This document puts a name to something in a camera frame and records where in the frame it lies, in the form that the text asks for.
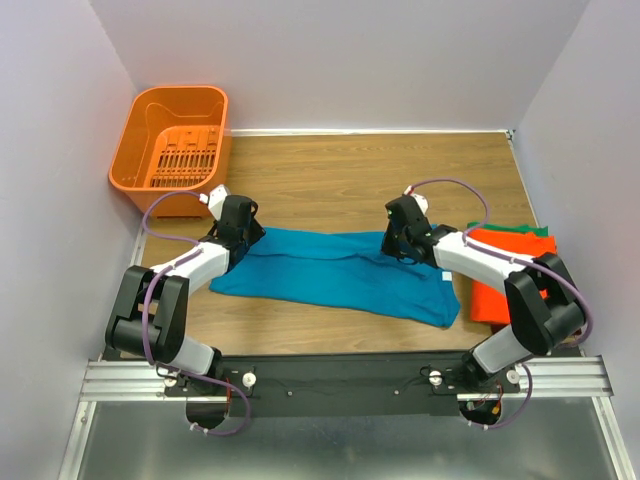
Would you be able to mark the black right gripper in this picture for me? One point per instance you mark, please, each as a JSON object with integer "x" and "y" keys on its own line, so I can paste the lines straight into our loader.
{"x": 386, "y": 246}

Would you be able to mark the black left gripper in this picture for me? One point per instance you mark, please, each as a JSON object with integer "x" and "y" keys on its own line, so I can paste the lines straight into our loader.
{"x": 257, "y": 231}

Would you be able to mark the blue t-shirt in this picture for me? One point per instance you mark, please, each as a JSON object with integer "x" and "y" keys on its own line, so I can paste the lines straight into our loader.
{"x": 341, "y": 270}

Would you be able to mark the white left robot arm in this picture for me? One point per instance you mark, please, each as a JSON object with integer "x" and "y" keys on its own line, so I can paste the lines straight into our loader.
{"x": 149, "y": 315}

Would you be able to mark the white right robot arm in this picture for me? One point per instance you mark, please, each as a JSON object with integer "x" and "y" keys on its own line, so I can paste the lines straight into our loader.
{"x": 544, "y": 306}

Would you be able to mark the orange folded t-shirt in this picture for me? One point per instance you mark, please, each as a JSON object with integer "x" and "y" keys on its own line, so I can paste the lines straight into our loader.
{"x": 488, "y": 301}

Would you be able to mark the orange plastic basket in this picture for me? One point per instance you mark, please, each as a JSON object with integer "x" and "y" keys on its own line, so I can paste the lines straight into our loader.
{"x": 176, "y": 138}

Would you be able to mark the green folded t-shirt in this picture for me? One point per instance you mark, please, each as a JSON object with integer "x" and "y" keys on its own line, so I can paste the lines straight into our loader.
{"x": 476, "y": 230}

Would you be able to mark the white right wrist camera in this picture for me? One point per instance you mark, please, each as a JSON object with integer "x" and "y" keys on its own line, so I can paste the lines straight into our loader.
{"x": 421, "y": 201}

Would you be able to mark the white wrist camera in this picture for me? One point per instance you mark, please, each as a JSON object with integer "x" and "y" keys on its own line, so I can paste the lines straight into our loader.
{"x": 214, "y": 200}
{"x": 421, "y": 201}

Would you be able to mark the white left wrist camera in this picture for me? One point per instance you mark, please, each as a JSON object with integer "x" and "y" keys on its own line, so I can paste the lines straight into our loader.
{"x": 214, "y": 200}

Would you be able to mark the black mounting base plate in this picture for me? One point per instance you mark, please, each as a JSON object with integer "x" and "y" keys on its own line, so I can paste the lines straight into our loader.
{"x": 361, "y": 384}

